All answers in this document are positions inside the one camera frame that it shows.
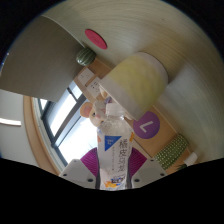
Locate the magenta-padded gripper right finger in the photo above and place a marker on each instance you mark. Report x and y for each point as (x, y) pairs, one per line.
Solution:
(150, 171)

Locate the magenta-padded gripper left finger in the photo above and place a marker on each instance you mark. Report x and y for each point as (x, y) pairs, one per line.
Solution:
(77, 171)

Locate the clear plastic drink bottle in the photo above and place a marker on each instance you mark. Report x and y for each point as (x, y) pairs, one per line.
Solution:
(115, 150)

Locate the tall green ceramic cactus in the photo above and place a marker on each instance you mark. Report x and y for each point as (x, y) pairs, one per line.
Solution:
(171, 151)

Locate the small plant in white pot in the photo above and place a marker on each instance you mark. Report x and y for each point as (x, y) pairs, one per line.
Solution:
(190, 159)

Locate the round purple number sign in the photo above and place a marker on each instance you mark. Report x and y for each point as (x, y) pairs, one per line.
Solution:
(146, 126)

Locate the dark-framed window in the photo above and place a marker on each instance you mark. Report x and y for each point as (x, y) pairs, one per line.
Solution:
(66, 126)

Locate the pale yellow cup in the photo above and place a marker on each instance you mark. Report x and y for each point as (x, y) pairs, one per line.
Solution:
(140, 80)

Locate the small round green cactus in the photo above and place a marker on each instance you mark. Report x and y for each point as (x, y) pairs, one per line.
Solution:
(85, 56)

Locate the grey-green desk divider panel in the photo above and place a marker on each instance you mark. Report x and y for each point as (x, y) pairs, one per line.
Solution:
(36, 63)

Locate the white wall socket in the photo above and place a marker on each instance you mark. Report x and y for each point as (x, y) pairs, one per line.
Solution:
(94, 86)
(85, 76)

